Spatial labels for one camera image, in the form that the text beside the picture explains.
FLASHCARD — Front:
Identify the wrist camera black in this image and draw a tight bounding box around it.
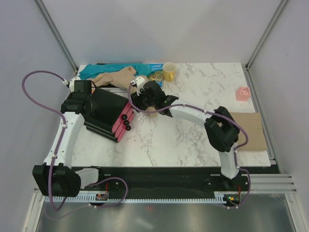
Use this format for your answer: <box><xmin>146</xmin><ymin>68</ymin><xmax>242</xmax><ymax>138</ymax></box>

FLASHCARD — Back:
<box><xmin>73</xmin><ymin>80</ymin><xmax>92</xmax><ymax>94</ymax></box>
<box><xmin>143</xmin><ymin>81</ymin><xmax>165</xmax><ymax>98</ymax></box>

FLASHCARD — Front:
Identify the blue treehouse book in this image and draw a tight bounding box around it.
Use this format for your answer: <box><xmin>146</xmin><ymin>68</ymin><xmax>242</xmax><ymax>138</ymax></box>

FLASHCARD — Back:
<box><xmin>147</xmin><ymin>63</ymin><xmax>164</xmax><ymax>88</ymax></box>

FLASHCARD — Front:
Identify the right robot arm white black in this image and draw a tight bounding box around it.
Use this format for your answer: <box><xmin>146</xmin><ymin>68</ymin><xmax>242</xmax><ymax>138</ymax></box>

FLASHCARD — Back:
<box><xmin>128</xmin><ymin>77</ymin><xmax>240</xmax><ymax>190</ymax></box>

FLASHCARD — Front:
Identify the teal t shirt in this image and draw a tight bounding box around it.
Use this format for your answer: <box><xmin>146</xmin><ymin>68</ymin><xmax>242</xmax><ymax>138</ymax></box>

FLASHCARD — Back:
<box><xmin>79</xmin><ymin>63</ymin><xmax>154</xmax><ymax>80</ymax></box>

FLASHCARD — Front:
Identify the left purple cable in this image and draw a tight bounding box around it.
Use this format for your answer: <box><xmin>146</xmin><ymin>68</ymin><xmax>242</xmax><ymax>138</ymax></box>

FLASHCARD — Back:
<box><xmin>22</xmin><ymin>70</ymin><xmax>130</xmax><ymax>220</ymax></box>

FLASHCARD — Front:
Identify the purple cable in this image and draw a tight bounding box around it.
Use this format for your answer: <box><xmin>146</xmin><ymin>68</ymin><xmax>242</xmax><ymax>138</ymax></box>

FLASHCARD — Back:
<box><xmin>127</xmin><ymin>81</ymin><xmax>252</xmax><ymax>210</ymax></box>
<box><xmin>22</xmin><ymin>70</ymin><xmax>130</xmax><ymax>220</ymax></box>

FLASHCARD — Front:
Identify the folded tan t shirt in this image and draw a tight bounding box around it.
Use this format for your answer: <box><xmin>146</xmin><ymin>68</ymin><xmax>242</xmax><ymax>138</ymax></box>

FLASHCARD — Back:
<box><xmin>231</xmin><ymin>112</ymin><xmax>267</xmax><ymax>152</ymax></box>

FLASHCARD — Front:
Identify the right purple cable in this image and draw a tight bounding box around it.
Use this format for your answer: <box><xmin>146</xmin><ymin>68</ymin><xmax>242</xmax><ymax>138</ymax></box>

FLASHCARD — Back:
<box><xmin>127</xmin><ymin>81</ymin><xmax>252</xmax><ymax>210</ymax></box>

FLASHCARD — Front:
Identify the yellow mug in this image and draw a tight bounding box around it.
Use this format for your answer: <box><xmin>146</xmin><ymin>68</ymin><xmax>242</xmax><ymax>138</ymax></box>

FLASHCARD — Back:
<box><xmin>162</xmin><ymin>62</ymin><xmax>176</xmax><ymax>82</ymax></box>

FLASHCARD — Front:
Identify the black base rail with cable tray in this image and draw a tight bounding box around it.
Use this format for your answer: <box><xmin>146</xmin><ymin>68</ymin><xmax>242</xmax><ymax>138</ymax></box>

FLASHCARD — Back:
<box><xmin>43</xmin><ymin>165</ymin><xmax>252</xmax><ymax>210</ymax></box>

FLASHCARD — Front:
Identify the black orange-edged notebook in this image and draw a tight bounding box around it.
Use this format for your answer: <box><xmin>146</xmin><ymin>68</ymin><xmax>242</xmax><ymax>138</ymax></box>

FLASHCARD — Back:
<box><xmin>90</xmin><ymin>66</ymin><xmax>136</xmax><ymax>92</ymax></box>

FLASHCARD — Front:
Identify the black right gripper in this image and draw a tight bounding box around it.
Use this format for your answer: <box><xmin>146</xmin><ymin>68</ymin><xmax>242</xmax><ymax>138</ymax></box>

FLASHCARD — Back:
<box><xmin>129</xmin><ymin>87</ymin><xmax>156</xmax><ymax>114</ymax></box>

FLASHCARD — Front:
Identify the aluminium frame rail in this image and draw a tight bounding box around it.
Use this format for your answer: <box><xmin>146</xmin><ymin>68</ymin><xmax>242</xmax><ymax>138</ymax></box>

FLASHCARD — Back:
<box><xmin>243</xmin><ymin>0</ymin><xmax>290</xmax><ymax>71</ymax></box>
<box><xmin>33</xmin><ymin>0</ymin><xmax>78</xmax><ymax>73</ymax></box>

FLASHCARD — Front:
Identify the aluminium frame rail right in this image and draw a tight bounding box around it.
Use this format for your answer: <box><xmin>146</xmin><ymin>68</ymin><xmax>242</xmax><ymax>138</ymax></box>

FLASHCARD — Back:
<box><xmin>243</xmin><ymin>0</ymin><xmax>290</xmax><ymax>71</ymax></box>

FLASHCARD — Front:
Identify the black drawer organiser with pink fronts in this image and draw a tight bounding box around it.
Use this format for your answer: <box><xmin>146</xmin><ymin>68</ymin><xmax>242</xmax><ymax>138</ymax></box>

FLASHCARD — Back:
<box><xmin>84</xmin><ymin>88</ymin><xmax>135</xmax><ymax>143</ymax></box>

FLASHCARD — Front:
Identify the pink cube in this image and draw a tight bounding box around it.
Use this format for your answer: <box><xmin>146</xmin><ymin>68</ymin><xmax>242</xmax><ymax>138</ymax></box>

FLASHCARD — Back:
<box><xmin>236</xmin><ymin>87</ymin><xmax>251</xmax><ymax>102</ymax></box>

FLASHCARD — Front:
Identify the beige t shirt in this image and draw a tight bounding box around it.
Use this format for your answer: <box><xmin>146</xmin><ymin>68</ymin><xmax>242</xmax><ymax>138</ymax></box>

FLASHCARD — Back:
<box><xmin>91</xmin><ymin>66</ymin><xmax>159</xmax><ymax>118</ymax></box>

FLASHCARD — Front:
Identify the aluminium frame rail left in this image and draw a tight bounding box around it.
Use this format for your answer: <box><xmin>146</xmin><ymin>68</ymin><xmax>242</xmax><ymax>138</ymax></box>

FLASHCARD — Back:
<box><xmin>33</xmin><ymin>0</ymin><xmax>78</xmax><ymax>73</ymax></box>

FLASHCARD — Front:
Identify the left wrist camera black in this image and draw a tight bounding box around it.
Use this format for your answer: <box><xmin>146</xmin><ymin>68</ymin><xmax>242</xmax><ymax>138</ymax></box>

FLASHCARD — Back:
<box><xmin>73</xmin><ymin>80</ymin><xmax>92</xmax><ymax>94</ymax></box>

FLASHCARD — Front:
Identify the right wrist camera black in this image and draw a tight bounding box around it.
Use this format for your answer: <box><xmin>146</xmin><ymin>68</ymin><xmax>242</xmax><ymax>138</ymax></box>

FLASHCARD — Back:
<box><xmin>143</xmin><ymin>81</ymin><xmax>165</xmax><ymax>98</ymax></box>

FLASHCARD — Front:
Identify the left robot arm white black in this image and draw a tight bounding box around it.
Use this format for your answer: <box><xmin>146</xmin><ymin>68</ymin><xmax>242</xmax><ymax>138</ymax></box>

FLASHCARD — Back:
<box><xmin>32</xmin><ymin>92</ymin><xmax>106</xmax><ymax>197</ymax></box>

